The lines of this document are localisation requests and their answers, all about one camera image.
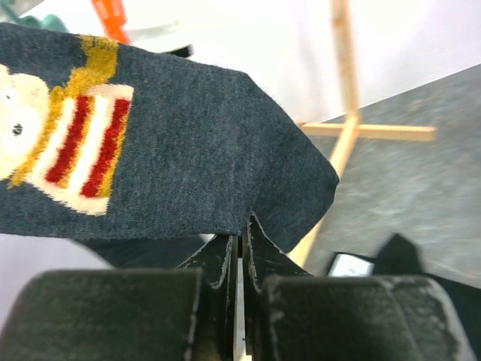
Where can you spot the black folded garment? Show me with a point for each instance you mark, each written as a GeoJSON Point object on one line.
{"type": "Point", "coordinates": [400, 256]}

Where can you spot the wooden drying rack frame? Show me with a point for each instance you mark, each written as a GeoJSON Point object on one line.
{"type": "Point", "coordinates": [348, 132]}

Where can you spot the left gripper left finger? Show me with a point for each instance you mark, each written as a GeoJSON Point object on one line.
{"type": "Point", "coordinates": [215, 330]}

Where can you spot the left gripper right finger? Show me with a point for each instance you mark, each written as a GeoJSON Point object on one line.
{"type": "Point", "coordinates": [261, 259]}

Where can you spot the dark navy sock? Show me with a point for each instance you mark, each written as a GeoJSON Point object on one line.
{"type": "Point", "coordinates": [105, 140]}

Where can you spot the white round clip hanger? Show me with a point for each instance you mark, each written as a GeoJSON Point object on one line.
{"type": "Point", "coordinates": [157, 26]}

